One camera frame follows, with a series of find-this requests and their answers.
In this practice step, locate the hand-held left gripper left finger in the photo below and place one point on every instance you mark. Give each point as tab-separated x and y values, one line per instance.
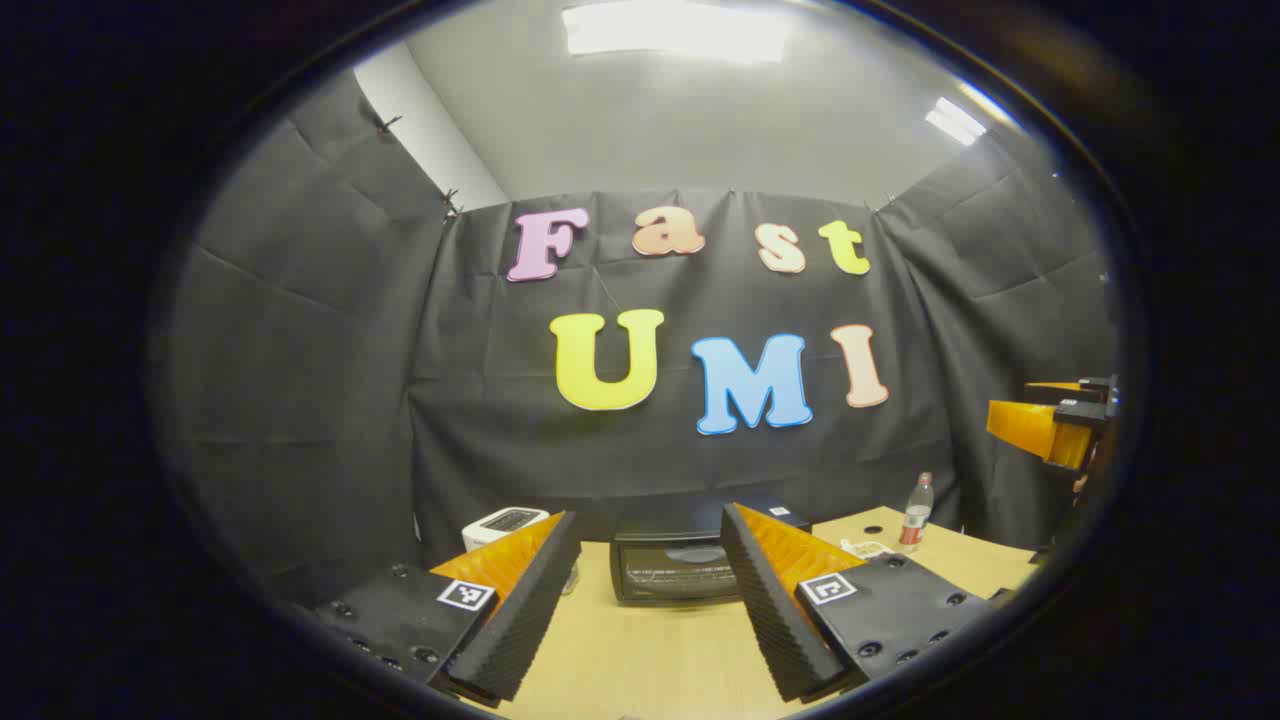
530	610

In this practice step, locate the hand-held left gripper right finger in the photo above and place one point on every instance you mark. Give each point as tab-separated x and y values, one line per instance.
765	600

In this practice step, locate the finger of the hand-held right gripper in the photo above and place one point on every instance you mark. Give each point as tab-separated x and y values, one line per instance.
1035	428
1095	388

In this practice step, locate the black electric oven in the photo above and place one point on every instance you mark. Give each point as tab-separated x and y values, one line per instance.
665	565

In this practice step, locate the white toaster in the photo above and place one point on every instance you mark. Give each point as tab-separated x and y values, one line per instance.
500	522

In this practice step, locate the white divided plate of beans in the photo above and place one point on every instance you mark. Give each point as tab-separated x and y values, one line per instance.
866	548

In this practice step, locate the clear plastic bottle red label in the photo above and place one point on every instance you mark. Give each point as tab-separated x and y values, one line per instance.
915	515

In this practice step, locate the small ceiling light panel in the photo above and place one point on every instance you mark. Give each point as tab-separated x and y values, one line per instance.
955	120

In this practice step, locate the black backdrop cloth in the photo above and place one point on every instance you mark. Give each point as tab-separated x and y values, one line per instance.
330	380

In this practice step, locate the large ceiling light panel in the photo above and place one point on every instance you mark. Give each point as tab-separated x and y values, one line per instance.
675	30

